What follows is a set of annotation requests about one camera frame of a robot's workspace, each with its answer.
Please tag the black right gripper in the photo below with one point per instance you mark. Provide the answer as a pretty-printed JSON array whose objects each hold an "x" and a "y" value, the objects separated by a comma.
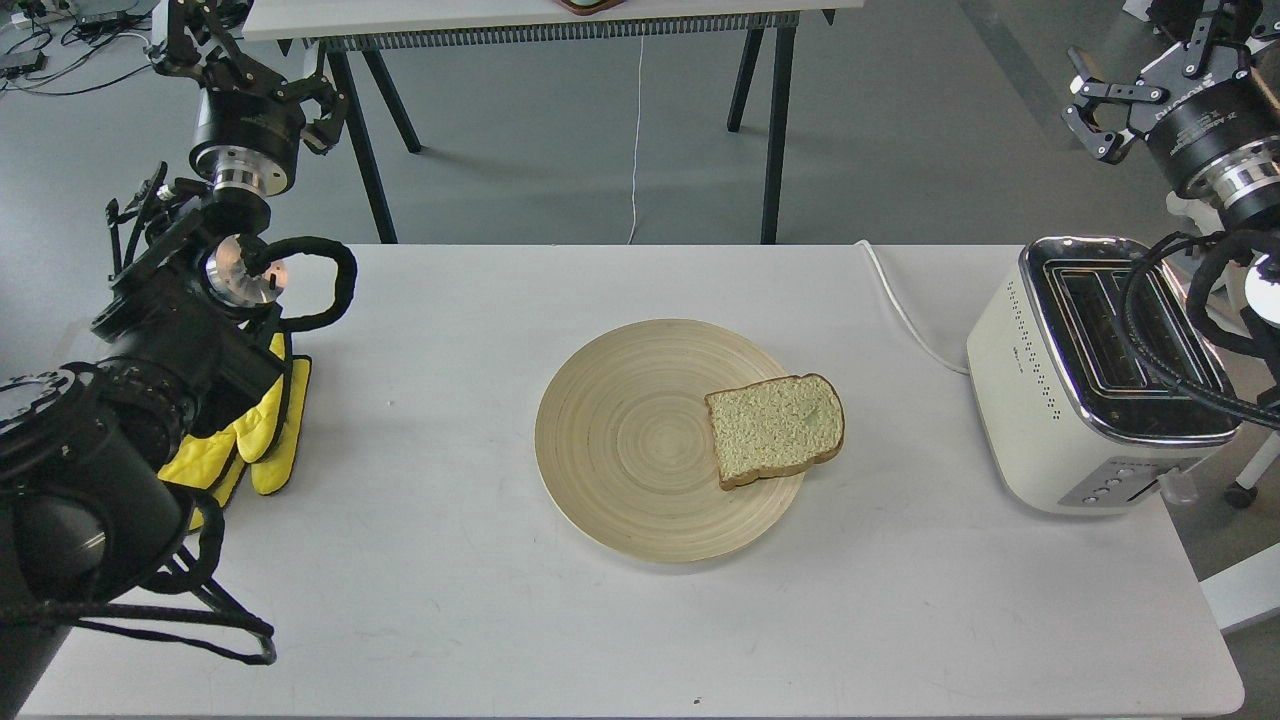
[{"x": 1207, "y": 119}]

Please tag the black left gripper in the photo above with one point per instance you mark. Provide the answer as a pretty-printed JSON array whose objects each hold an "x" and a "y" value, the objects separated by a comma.
[{"x": 253, "y": 122}]

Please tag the slice of bread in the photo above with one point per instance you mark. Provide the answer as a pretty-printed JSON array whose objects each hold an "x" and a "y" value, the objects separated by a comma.
[{"x": 775, "y": 428}]

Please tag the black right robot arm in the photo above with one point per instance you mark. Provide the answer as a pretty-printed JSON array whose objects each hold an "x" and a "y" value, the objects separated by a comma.
[{"x": 1232, "y": 295}]

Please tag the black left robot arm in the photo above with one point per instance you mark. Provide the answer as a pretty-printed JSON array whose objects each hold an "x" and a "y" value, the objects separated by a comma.
[{"x": 93, "y": 537}]

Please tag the cream and chrome toaster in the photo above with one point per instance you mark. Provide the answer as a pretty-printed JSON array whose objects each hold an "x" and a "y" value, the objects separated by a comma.
[{"x": 1076, "y": 425}]

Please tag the white background table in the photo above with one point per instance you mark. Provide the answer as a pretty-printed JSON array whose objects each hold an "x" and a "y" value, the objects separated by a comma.
[{"x": 339, "y": 28}]

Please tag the yellow oven mitt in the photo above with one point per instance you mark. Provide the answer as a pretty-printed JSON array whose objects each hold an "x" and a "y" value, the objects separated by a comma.
[{"x": 261, "y": 446}]

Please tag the round bamboo plate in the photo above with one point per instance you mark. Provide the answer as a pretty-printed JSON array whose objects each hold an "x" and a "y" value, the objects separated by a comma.
[{"x": 625, "y": 446}]

